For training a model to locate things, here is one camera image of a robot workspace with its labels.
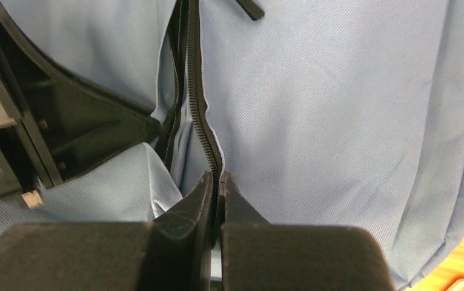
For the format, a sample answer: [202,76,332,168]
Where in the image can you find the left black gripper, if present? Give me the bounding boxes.
[0,1,161,209]

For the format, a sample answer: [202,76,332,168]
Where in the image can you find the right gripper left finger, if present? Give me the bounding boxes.
[0,172,213,290]

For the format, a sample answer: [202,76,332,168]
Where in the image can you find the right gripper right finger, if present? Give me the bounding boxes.
[219,172,393,290]

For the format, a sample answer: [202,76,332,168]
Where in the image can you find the blue grey backpack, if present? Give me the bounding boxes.
[0,1,464,290]

